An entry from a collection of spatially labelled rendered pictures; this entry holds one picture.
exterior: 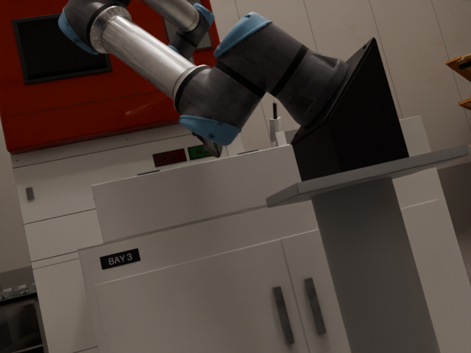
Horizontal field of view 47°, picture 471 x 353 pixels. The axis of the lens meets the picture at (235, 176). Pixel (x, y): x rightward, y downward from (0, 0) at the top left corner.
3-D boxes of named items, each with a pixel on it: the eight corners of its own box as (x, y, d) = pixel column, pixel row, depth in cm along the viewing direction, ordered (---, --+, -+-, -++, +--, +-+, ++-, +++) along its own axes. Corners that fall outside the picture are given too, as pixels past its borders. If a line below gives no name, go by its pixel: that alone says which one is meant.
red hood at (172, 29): (40, 185, 252) (15, 65, 259) (207, 151, 271) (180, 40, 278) (5, 151, 179) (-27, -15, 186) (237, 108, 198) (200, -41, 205)
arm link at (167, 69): (252, 82, 99) (75, -37, 121) (207, 149, 101) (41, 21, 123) (275, 99, 110) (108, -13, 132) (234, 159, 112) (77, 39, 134)
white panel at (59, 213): (33, 269, 182) (10, 156, 187) (258, 216, 201) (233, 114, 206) (31, 269, 179) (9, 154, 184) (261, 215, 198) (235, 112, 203)
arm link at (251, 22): (306, 40, 100) (246, -2, 99) (265, 101, 102) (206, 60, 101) (299, 45, 112) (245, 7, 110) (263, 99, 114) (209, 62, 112)
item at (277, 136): (275, 162, 172) (265, 122, 174) (286, 160, 173) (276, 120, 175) (280, 158, 166) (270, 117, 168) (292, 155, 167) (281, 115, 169)
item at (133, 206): (104, 244, 134) (92, 190, 136) (306, 197, 147) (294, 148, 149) (102, 243, 125) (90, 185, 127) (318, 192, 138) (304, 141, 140)
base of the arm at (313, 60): (358, 57, 100) (315, 27, 99) (314, 125, 100) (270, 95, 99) (335, 71, 115) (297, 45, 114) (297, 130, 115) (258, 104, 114)
